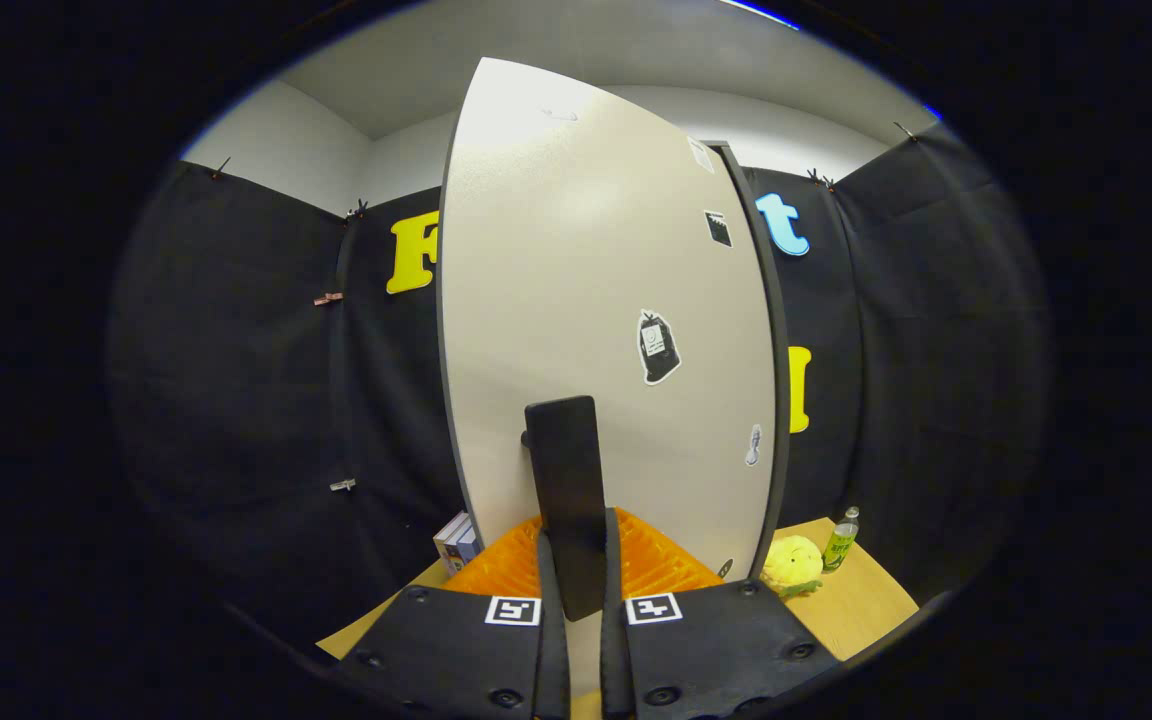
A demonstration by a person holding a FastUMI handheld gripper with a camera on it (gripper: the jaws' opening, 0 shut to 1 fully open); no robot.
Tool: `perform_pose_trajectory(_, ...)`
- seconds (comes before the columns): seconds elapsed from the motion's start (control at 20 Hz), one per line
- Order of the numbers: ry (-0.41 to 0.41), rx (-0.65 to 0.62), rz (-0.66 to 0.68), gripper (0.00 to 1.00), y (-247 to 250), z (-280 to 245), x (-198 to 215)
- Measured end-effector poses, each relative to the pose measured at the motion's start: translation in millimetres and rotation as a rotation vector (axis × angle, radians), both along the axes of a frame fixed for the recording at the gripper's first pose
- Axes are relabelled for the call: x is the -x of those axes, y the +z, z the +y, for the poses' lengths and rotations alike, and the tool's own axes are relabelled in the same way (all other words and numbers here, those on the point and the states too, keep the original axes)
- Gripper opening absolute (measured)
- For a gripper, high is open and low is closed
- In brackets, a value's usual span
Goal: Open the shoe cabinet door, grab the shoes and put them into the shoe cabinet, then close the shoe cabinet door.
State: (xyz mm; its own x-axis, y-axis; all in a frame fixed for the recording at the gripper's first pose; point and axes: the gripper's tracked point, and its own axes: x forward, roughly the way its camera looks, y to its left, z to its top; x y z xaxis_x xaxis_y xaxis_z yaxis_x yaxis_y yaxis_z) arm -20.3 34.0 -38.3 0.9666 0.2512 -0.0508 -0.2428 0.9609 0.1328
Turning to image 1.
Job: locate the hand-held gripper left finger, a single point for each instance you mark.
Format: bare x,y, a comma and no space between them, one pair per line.
551,650

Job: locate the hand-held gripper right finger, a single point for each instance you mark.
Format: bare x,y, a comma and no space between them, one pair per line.
614,650

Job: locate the dark grey shoe cabinet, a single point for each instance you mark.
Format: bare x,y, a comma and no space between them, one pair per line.
782,400

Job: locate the beige shoe cabinet door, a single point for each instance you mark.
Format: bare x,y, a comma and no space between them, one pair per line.
556,250

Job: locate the blue cover book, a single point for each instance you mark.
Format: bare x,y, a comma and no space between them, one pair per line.
466,550

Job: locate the yellow-edged cover book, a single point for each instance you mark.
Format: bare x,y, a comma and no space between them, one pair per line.
448,535

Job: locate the yellow plush toy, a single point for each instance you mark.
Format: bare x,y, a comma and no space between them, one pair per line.
791,562

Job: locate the green label drink bottle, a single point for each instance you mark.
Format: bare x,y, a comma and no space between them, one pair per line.
841,545

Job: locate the black backdrop cloth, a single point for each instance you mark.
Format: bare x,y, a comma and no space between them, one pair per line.
236,400

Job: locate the black binder clip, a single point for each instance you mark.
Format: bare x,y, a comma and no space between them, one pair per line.
358,210
903,130
816,178

